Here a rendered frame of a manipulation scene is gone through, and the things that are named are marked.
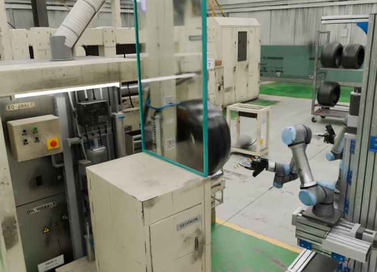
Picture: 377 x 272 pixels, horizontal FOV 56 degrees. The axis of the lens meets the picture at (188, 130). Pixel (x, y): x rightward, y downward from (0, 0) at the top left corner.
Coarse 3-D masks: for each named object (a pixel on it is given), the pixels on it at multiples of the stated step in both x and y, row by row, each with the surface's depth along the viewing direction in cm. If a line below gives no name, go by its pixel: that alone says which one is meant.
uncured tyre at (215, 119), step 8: (208, 104) 254; (208, 112) 246; (216, 112) 250; (208, 120) 241; (216, 120) 245; (224, 120) 250; (208, 128) 238; (216, 128) 242; (224, 128) 247; (208, 136) 238; (216, 136) 241; (224, 136) 246; (208, 144) 238; (216, 144) 241; (224, 144) 247; (208, 152) 239; (216, 152) 243; (224, 152) 249; (208, 160) 241; (216, 160) 246; (224, 160) 254; (208, 168) 246; (216, 168) 255
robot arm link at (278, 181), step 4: (276, 176) 257; (280, 176) 255; (284, 176) 256; (288, 176) 261; (276, 180) 257; (280, 180) 256; (284, 180) 258; (288, 180) 260; (276, 184) 258; (280, 184) 257
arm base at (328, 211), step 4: (316, 204) 244; (320, 204) 241; (324, 204) 239; (328, 204) 239; (332, 204) 241; (312, 208) 248; (316, 208) 243; (320, 208) 241; (324, 208) 240; (328, 208) 240; (332, 208) 241; (312, 212) 246; (316, 212) 242; (320, 212) 241; (324, 212) 240; (328, 212) 240; (332, 212) 240; (320, 216) 241; (324, 216) 240; (328, 216) 240; (332, 216) 241
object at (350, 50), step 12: (324, 48) 729; (336, 48) 717; (348, 48) 699; (360, 48) 697; (324, 60) 727; (336, 60) 765; (348, 60) 696; (360, 60) 735; (324, 72) 787; (324, 84) 748; (336, 84) 746; (312, 96) 758; (324, 96) 741; (336, 96) 782; (312, 108) 763; (324, 108) 806; (348, 108) 729; (312, 120) 771
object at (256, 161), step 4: (252, 160) 254; (256, 160) 254; (260, 160) 254; (264, 160) 255; (252, 164) 255; (256, 164) 255; (260, 164) 256; (264, 164) 256; (268, 164) 254; (256, 168) 256
